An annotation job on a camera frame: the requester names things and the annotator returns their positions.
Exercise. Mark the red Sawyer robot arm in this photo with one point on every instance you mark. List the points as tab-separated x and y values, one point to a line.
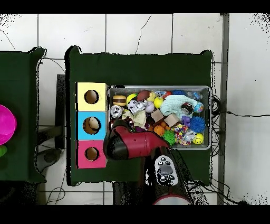
139	145

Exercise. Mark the wooden box with three holes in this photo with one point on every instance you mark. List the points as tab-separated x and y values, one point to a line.
99	105

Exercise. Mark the silver robot figure toy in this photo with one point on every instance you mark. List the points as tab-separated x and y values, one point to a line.
138	107

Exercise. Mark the cream knitted cloth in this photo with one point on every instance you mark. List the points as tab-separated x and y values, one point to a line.
140	119

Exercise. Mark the black and white soccer ball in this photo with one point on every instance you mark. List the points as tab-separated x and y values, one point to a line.
130	104

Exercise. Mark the white baseball toy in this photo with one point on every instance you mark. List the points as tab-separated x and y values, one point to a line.
150	107

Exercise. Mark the crushed silver drink can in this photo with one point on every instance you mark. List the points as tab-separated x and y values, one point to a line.
116	111

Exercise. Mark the wooden toy hamburger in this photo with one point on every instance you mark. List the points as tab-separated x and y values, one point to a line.
119	100

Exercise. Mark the wooden cube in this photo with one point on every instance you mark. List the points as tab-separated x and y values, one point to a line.
157	115

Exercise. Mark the orange basketball toy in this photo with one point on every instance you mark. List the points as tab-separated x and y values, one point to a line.
159	131

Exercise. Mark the mint green knitted cloth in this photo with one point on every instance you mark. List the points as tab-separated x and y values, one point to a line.
173	103

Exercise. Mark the dark green table cloth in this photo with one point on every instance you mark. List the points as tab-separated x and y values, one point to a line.
137	69
19	74

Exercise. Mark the beige round toy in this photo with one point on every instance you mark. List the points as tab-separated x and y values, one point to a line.
93	123

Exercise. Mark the blue spiky rubber ball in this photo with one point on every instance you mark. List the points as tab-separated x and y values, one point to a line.
197	124

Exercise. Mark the black flat panel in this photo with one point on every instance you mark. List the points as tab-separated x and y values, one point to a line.
60	95

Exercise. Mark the grey oval base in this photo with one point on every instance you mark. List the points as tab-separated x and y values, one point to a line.
49	157

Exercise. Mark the pink plastic bowl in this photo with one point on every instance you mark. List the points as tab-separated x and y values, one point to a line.
8	124

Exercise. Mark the light green toy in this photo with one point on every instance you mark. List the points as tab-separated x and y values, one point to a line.
3	151

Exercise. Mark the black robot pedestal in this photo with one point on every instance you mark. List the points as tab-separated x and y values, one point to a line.
126	194

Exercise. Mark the grey metal rail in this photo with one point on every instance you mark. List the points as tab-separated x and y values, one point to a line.
224	42

